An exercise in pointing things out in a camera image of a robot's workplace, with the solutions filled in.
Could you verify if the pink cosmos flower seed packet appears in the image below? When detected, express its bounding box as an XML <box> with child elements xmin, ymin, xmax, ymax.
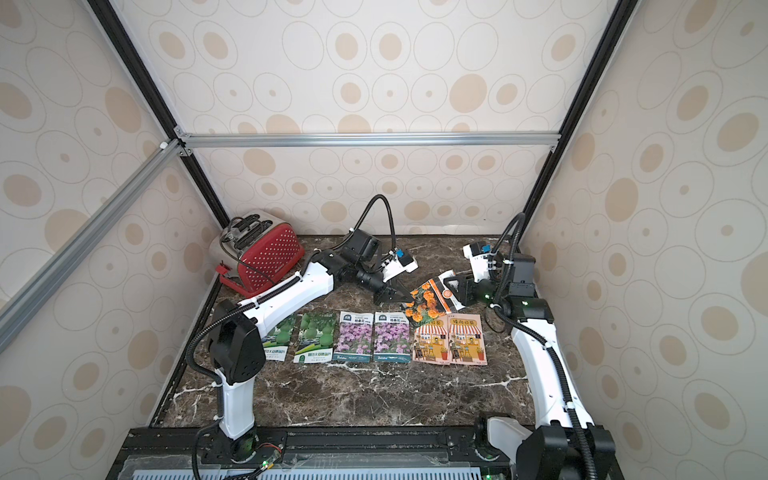
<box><xmin>333</xmin><ymin>311</ymin><xmax>374</xmax><ymax>363</ymax></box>

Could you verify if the red polka dot toaster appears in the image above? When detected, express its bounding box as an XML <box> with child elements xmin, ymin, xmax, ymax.
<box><xmin>210</xmin><ymin>210</ymin><xmax>305</xmax><ymax>297</ymax></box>

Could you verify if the horizontal aluminium rail back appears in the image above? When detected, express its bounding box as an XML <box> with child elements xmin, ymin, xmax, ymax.
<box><xmin>180</xmin><ymin>131</ymin><xmax>560</xmax><ymax>148</ymax></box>

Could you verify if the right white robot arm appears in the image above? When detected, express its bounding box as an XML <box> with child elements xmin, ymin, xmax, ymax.
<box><xmin>446</xmin><ymin>243</ymin><xmax>616</xmax><ymax>479</ymax></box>

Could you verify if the orange marigold seed packet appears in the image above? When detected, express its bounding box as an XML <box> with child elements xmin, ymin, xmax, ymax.
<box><xmin>404</xmin><ymin>270</ymin><xmax>464</xmax><ymax>327</ymax></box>

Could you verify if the black base frame front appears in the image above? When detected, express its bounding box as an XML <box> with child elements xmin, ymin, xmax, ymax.
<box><xmin>107</xmin><ymin>424</ymin><xmax>625</xmax><ymax>480</ymax></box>

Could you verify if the green fruit seed packet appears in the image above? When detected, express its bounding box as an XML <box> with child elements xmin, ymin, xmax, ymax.
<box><xmin>262</xmin><ymin>314</ymin><xmax>298</xmax><ymax>362</ymax></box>
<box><xmin>293</xmin><ymin>312</ymin><xmax>338</xmax><ymax>364</ymax></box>

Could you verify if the pink illustrated sunflower seed packet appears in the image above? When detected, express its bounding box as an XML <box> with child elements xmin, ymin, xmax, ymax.
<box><xmin>411</xmin><ymin>318</ymin><xmax>451</xmax><ymax>365</ymax></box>

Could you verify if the aluminium rail left side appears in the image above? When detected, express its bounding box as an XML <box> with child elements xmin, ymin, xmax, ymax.
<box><xmin>1</xmin><ymin>139</ymin><xmax>182</xmax><ymax>350</ymax></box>

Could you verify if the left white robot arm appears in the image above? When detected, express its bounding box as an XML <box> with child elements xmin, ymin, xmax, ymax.
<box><xmin>185</xmin><ymin>229</ymin><xmax>418</xmax><ymax>442</ymax></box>

